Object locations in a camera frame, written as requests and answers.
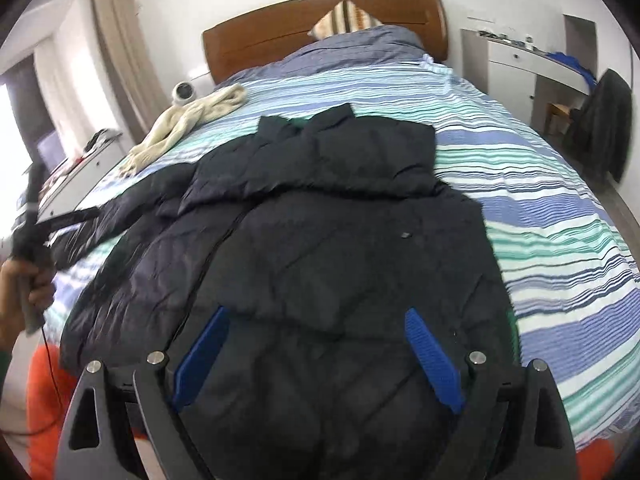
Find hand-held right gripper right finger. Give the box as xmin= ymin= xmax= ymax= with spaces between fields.
xmin=404 ymin=307 xmax=581 ymax=480

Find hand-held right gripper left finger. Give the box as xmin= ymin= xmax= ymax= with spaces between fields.
xmin=54 ymin=306 xmax=232 ymax=480

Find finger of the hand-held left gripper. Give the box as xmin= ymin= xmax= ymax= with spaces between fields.
xmin=37 ymin=207 xmax=103 ymax=234

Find black puffer jacket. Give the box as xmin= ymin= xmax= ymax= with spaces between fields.
xmin=52 ymin=102 xmax=523 ymax=480

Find pile of small clothes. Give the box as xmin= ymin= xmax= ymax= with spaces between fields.
xmin=82 ymin=129 xmax=123 ymax=155

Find dark clothes on chair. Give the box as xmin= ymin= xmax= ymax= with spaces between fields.
xmin=570 ymin=67 xmax=633 ymax=183

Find person's left hand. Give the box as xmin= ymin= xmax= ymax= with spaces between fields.
xmin=0 ymin=259 xmax=55 ymax=348

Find white dresser with drawers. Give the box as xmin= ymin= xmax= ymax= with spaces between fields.
xmin=37 ymin=130 xmax=141 ymax=216

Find laptop screen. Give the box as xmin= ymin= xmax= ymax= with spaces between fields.
xmin=37 ymin=130 xmax=62 ymax=167

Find cream fleece garment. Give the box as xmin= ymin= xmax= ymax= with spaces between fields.
xmin=120 ymin=85 xmax=248 ymax=176

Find person's orange pants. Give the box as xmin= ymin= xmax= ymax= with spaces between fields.
xmin=25 ymin=350 xmax=83 ymax=480

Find beige curtain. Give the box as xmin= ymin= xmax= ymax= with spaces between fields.
xmin=90 ymin=0 xmax=171 ymax=146

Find striped bed duvet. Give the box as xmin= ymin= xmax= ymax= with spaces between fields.
xmin=37 ymin=25 xmax=640 ymax=456

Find white nightstand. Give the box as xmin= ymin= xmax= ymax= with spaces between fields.
xmin=187 ymin=66 xmax=215 ymax=97

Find wooden stool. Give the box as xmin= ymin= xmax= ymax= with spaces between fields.
xmin=547 ymin=102 xmax=573 ymax=133

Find wooden headboard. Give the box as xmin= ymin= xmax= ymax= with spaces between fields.
xmin=202 ymin=0 xmax=448 ymax=86

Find white desk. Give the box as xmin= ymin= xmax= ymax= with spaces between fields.
xmin=460 ymin=27 xmax=598 ymax=126

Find blue checked quilt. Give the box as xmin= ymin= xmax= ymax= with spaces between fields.
xmin=220 ymin=24 xmax=436 ymax=86

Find blue cloth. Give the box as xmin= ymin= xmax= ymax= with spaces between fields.
xmin=547 ymin=51 xmax=598 ymax=86

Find striped brown pillow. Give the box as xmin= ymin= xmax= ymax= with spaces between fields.
xmin=307 ymin=0 xmax=383 ymax=41

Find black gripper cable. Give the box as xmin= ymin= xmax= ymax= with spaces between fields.
xmin=0 ymin=327 xmax=68 ymax=436

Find white security camera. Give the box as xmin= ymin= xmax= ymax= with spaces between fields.
xmin=172 ymin=81 xmax=197 ymax=106

